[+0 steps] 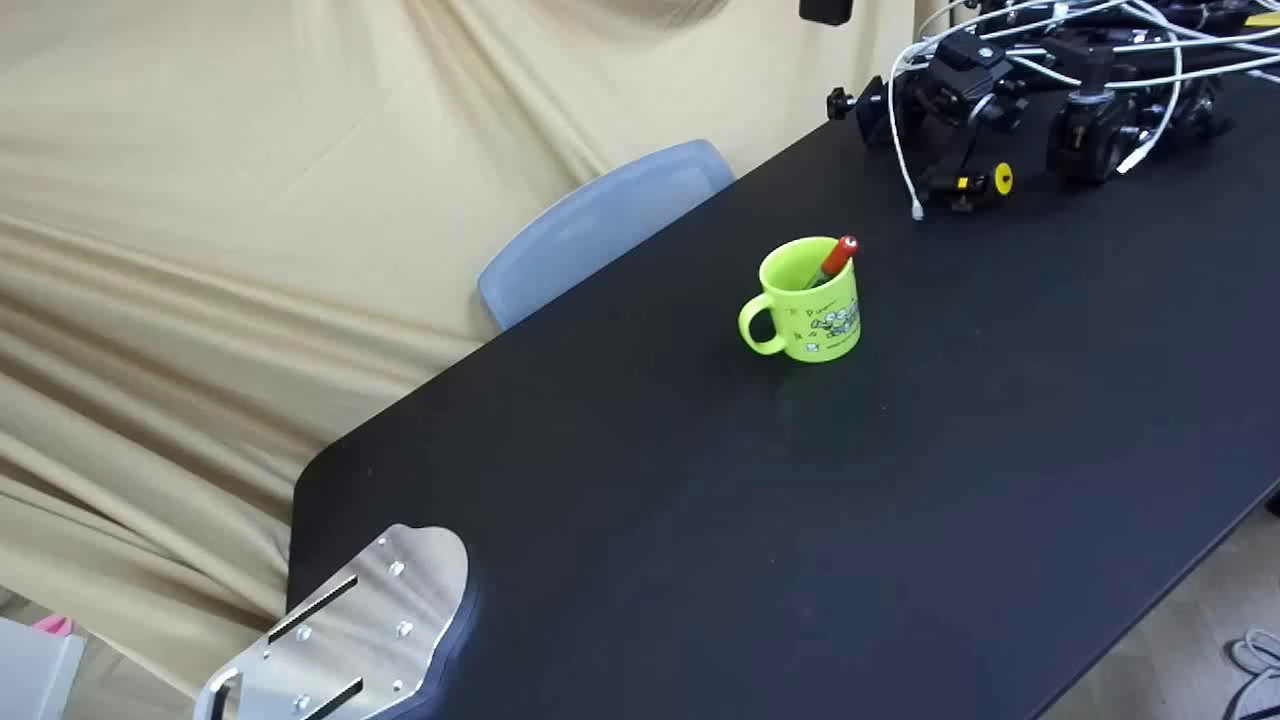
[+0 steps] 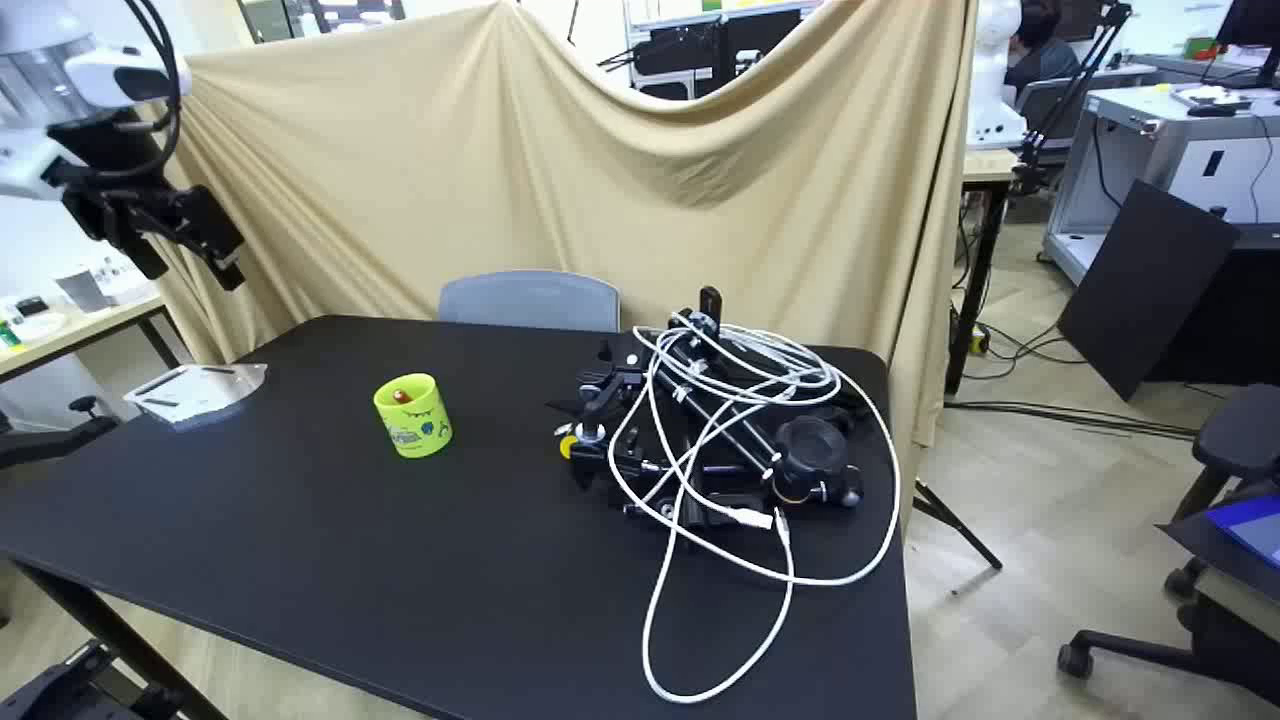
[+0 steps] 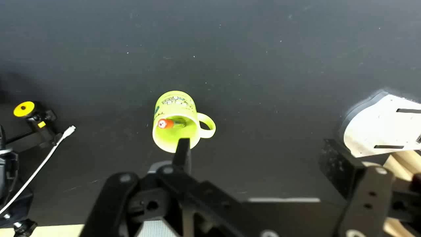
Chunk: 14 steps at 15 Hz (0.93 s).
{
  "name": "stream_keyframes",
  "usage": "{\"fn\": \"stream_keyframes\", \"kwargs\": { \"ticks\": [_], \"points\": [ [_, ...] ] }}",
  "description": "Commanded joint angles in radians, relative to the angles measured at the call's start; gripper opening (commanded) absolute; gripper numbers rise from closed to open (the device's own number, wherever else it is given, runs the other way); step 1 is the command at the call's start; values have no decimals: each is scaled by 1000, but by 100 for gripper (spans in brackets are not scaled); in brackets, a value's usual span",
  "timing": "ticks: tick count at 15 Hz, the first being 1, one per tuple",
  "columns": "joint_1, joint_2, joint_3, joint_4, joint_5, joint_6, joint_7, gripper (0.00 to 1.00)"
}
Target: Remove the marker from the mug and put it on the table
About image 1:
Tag black marker with red cap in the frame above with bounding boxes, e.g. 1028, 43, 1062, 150
813, 231, 865, 289

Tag lime green mug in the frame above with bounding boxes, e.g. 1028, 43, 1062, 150
732, 231, 868, 366

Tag blue chair back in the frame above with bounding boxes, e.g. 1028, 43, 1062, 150
478, 136, 741, 335

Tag beige backdrop cloth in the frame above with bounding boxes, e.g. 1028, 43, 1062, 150
0, 0, 935, 702

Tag grey patterned floor item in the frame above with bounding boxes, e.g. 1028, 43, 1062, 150
1220, 627, 1280, 720

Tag white box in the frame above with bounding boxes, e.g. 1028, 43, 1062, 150
0, 617, 92, 720

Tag black camera rig pile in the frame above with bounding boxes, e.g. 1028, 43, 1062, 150
820, 0, 1280, 216

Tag white cable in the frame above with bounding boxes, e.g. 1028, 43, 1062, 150
885, 0, 1280, 222

